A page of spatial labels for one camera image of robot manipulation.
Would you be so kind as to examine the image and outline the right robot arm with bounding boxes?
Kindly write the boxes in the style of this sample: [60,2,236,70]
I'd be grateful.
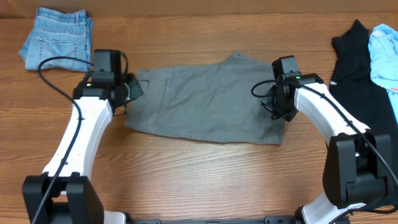
[260,56,397,224]

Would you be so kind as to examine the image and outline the black shirt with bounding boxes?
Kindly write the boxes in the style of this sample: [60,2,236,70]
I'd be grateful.
[328,19,398,209]

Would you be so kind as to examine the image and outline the light blue garment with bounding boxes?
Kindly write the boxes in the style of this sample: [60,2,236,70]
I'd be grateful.
[368,24,397,119]

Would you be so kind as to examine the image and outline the folded blue jeans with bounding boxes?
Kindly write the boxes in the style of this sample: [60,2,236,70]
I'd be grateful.
[19,7,94,72]

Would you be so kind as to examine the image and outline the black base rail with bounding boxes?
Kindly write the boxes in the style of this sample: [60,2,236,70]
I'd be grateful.
[126,216,302,224]

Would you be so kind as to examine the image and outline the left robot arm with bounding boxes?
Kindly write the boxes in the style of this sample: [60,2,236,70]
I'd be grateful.
[22,49,143,223]

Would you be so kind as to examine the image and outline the grey shorts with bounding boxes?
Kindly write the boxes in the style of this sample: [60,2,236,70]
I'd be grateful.
[125,52,285,145]

